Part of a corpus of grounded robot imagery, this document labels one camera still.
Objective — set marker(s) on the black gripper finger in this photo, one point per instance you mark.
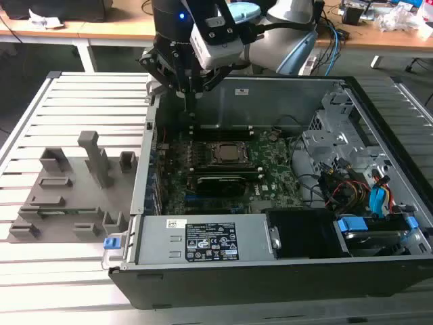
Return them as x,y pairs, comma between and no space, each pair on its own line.
152,66
216,78

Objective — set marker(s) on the green RAM stick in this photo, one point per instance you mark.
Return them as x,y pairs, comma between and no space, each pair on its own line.
67,212

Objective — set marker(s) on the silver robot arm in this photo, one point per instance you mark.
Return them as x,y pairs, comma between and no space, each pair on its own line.
267,54

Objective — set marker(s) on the installed black RAM stick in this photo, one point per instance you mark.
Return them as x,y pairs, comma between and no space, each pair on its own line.
226,127

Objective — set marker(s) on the black RAM slot bank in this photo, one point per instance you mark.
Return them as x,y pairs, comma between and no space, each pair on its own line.
223,134
226,172

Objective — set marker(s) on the wooden desk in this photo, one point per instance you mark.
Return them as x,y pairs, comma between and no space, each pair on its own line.
101,30

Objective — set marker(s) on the silver CPU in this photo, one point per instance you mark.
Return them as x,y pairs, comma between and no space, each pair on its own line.
231,151

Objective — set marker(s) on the round coin battery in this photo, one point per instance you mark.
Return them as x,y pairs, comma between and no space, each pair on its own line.
274,137

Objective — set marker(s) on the white power strip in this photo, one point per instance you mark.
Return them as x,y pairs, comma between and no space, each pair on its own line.
308,64

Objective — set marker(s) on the black bag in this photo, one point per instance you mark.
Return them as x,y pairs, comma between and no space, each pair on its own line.
67,10

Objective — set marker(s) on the green motherboard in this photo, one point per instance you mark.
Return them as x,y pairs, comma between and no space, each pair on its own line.
280,162

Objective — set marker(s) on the black graphics card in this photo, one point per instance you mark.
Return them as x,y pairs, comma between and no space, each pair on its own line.
220,185

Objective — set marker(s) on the white crumpled paper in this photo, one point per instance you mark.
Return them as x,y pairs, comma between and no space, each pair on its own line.
44,18

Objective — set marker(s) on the silver chipset heatsink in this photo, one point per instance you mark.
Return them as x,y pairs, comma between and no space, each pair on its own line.
261,205

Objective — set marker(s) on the silver drive cage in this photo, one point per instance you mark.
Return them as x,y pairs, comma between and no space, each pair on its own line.
338,142

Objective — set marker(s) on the grey parts rack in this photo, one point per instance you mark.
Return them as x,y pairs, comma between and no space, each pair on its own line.
111,199

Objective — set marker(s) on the small black device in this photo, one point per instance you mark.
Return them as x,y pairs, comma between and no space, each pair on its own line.
353,15

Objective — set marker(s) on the silver power supply with label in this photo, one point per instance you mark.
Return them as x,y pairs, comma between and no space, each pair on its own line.
159,243

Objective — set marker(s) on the blue case latch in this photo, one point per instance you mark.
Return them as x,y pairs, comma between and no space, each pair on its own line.
111,243

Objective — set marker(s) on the clear plastic bag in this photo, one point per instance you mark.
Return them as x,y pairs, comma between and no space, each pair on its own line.
395,17

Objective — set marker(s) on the black PC case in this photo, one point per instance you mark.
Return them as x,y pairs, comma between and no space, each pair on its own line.
236,287

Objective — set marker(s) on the hard disk in blue carrier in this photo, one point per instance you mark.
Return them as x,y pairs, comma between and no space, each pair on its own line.
372,238

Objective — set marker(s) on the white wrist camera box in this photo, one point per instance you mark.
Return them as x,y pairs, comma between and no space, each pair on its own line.
216,50

